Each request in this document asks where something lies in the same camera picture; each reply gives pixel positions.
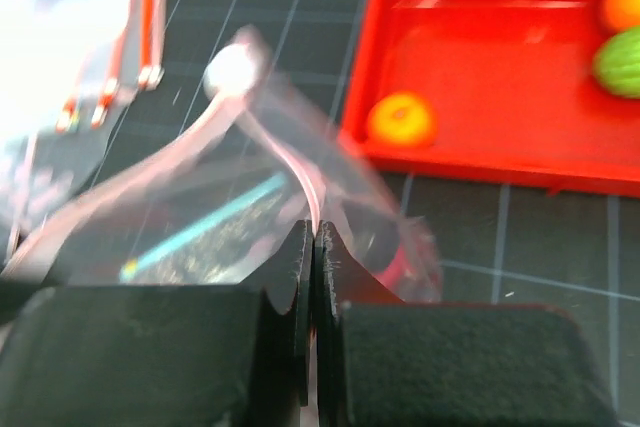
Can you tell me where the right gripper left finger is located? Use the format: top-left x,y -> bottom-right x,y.
1,221 -> 311,426

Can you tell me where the black grid mat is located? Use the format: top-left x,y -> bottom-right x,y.
9,0 -> 640,427

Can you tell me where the orange tangerine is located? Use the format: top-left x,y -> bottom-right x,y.
365,91 -> 438,147
600,0 -> 639,33

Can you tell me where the light green bumpy fruit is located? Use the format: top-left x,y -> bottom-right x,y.
592,27 -> 639,99

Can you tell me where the red apple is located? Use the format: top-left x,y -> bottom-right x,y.
373,245 -> 440,303

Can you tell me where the pink-dotted zip bag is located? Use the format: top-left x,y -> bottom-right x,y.
3,26 -> 441,291

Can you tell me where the clear blue-zip bag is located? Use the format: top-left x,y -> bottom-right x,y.
119,172 -> 286,282

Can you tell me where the stack of orange-zip bags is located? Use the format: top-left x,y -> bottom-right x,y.
1,0 -> 166,142

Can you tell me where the red plastic tray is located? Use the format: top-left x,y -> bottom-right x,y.
342,0 -> 639,197

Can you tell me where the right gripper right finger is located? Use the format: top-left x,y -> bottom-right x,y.
313,222 -> 618,426

